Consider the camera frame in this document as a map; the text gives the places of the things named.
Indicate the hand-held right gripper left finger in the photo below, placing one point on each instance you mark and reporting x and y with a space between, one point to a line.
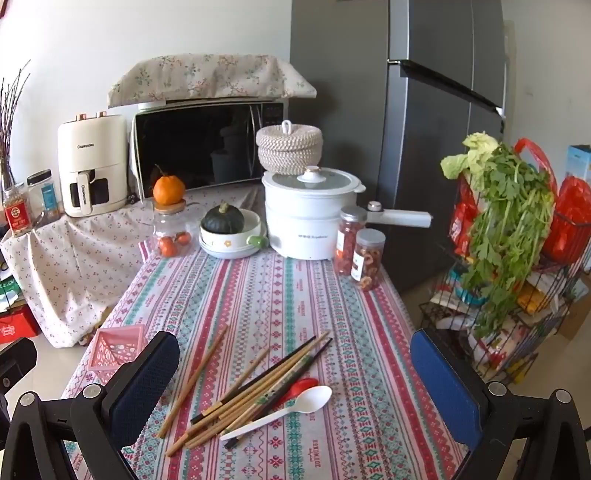
143 387

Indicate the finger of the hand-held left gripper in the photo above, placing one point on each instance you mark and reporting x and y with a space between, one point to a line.
16 364

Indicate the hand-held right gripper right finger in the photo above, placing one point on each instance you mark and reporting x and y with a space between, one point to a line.
443 383

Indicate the pink lattice utensil holder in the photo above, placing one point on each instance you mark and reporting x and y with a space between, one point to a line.
115 350

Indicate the light wooden chopstick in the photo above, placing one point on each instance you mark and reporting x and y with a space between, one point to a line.
193 381

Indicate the pile of chopsticks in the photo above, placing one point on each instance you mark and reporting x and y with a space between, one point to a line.
240 410

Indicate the brown wooden chopstick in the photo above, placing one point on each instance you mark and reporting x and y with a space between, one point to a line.
258 361

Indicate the black chopstick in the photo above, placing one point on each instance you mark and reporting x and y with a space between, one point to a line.
314 350

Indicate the white plastic spoon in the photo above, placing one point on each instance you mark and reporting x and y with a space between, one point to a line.
309 399

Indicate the red plastic spoon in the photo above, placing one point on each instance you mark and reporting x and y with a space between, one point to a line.
302 386

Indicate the dark brown chopstick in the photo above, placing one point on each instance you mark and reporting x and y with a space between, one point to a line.
300 347

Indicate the red gift box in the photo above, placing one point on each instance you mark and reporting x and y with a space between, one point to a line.
16 325

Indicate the white dotted cloth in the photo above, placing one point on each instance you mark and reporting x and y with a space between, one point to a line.
69 267

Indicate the jar of dried fruit rings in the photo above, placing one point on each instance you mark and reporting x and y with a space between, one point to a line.
369 267

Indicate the small orange tomato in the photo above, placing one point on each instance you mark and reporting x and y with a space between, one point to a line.
182 238
166 247

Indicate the red label spice jar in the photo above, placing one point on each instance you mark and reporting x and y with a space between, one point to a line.
17 217

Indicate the cardboard box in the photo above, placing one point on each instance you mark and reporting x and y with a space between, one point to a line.
577 314

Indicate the striped patterned tablecloth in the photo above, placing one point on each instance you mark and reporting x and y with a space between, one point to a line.
277 295

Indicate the red and white plastic bag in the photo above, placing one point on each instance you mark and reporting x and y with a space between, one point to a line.
464 221

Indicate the jar of red dried fruit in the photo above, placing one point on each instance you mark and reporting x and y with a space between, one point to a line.
346 249

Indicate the glass jar with wooden lid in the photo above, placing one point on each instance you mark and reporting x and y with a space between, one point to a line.
161 221

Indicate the blue label jar black lid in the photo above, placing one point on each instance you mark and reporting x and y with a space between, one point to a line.
46 198

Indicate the dark green pumpkin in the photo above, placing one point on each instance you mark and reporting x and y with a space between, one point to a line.
224 221

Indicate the bunch of leafy greens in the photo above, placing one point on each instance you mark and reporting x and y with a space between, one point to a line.
503 207

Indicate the orange tangerine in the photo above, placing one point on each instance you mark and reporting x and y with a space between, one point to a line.
168 190

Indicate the white electric pot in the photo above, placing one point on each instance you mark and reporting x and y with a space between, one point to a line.
300 217

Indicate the pale green cabbage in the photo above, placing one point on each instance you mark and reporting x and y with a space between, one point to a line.
461 164

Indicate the dry branches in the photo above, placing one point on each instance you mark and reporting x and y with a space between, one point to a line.
5 138

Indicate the cream air fryer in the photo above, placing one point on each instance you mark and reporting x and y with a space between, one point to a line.
92 147

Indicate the glass pot lid white knob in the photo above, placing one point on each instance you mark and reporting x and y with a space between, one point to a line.
332 180

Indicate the black microwave oven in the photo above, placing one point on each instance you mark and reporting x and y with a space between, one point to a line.
194 147

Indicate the grey refrigerator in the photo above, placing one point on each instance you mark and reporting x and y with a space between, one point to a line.
415 138

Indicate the light blue box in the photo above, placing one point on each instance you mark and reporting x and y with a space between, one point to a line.
579 161

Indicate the floral cloth cover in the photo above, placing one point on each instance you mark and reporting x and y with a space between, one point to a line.
207 76

